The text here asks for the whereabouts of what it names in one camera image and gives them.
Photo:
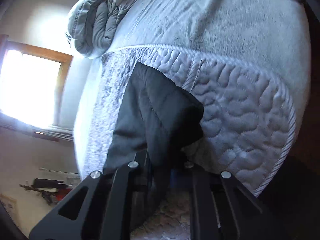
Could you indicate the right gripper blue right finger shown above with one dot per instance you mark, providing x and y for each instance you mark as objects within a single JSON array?
[{"x": 220, "y": 206}]

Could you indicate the black quilted pants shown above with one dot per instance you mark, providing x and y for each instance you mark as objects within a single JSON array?
[{"x": 157, "y": 116}]

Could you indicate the folded light blue duvet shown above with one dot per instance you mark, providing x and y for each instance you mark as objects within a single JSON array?
[{"x": 92, "y": 25}]

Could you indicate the grey quilted bedspread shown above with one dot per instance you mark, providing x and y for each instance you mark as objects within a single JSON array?
[{"x": 246, "y": 61}]

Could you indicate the wooden coat rack with clothes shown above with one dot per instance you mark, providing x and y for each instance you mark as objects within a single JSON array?
[{"x": 52, "y": 191}]

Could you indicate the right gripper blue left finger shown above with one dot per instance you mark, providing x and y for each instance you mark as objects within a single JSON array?
[{"x": 100, "y": 206}]

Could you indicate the wooden framed window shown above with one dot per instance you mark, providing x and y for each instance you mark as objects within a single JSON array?
[{"x": 32, "y": 84}]

